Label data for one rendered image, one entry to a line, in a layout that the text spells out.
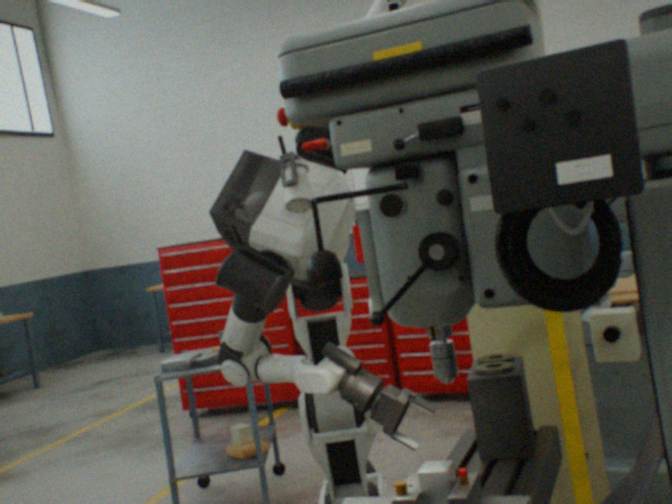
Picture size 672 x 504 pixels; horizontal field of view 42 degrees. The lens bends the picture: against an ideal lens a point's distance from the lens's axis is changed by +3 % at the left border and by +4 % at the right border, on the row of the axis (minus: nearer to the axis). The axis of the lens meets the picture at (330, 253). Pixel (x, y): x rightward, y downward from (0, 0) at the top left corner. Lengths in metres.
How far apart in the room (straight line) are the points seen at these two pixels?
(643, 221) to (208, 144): 10.81
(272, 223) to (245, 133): 9.80
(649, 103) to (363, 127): 0.48
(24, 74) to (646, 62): 11.77
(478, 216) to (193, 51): 10.84
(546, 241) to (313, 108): 0.49
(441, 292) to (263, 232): 0.59
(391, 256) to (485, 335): 1.89
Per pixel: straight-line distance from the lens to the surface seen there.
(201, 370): 4.56
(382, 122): 1.57
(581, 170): 1.26
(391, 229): 1.60
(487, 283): 1.54
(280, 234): 2.02
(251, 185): 2.11
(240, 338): 2.10
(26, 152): 12.68
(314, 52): 1.62
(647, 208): 1.46
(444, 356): 1.69
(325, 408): 2.38
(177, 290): 7.20
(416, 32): 1.56
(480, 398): 2.02
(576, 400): 3.48
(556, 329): 3.42
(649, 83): 1.52
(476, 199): 1.53
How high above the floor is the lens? 1.56
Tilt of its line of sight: 3 degrees down
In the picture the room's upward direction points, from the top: 9 degrees counter-clockwise
